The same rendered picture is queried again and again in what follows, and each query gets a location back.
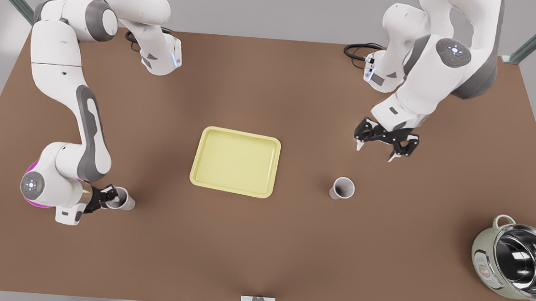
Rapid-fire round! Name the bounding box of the white IKEA cup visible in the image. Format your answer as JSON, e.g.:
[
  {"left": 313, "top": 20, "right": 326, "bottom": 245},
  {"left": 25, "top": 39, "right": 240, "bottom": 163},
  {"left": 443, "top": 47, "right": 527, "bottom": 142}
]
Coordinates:
[
  {"left": 328, "top": 175, "right": 357, "bottom": 202},
  {"left": 107, "top": 186, "right": 138, "bottom": 213}
]

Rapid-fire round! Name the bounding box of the yellow rectangular tray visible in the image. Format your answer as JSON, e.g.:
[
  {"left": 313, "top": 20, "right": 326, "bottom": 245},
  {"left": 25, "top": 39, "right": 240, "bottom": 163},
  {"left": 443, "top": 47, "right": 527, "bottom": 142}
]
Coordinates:
[{"left": 188, "top": 124, "right": 284, "bottom": 201}]

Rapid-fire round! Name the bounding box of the pale green steel pot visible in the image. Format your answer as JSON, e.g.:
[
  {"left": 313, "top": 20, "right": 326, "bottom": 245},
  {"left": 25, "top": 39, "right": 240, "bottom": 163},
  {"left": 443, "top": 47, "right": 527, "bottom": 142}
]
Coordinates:
[{"left": 467, "top": 212, "right": 536, "bottom": 301}]

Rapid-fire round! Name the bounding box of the black cable loop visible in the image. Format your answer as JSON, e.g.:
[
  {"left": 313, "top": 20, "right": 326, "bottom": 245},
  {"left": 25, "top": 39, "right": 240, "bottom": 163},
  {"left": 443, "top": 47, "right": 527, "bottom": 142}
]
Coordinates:
[
  {"left": 123, "top": 24, "right": 174, "bottom": 56},
  {"left": 342, "top": 40, "right": 386, "bottom": 65}
]

